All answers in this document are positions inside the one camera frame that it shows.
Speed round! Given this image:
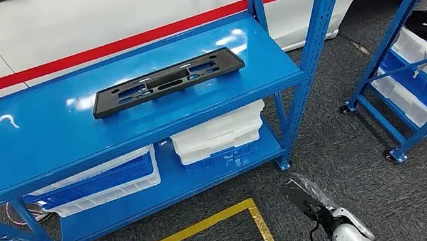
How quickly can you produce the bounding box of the black plastic plate holder part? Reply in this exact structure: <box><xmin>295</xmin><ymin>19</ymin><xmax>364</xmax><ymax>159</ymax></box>
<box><xmin>85</xmin><ymin>44</ymin><xmax>250</xmax><ymax>121</ymax></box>

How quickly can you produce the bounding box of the translucent white bin stack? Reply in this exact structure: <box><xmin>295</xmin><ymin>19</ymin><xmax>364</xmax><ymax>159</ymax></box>
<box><xmin>166</xmin><ymin>99</ymin><xmax>273</xmax><ymax>167</ymax></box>

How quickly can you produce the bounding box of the blue plastic bin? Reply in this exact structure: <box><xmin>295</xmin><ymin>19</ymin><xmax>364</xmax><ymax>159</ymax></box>
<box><xmin>178</xmin><ymin>140</ymin><xmax>261</xmax><ymax>176</ymax></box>
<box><xmin>379</xmin><ymin>44</ymin><xmax>427</xmax><ymax>120</ymax></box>
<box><xmin>20</xmin><ymin>152</ymin><xmax>161</xmax><ymax>215</ymax></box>

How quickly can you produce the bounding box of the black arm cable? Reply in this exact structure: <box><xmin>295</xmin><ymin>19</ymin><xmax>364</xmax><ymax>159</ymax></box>
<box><xmin>303</xmin><ymin>199</ymin><xmax>328</xmax><ymax>241</ymax></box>

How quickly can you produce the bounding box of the white cable loop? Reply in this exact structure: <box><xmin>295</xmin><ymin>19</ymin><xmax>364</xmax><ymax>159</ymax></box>
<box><xmin>4</xmin><ymin>193</ymin><xmax>55</xmax><ymax>229</ymax></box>

